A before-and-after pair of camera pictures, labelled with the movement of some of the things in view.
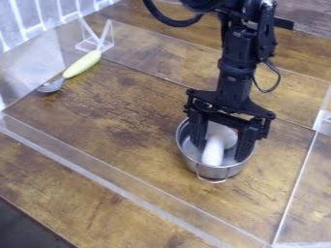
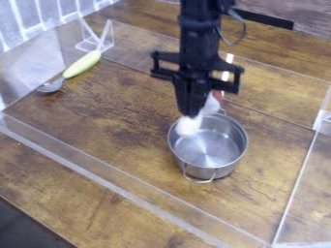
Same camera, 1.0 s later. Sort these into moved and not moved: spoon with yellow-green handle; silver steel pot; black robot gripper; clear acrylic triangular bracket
Moved: black robot gripper; silver steel pot
Not moved: clear acrylic triangular bracket; spoon with yellow-green handle
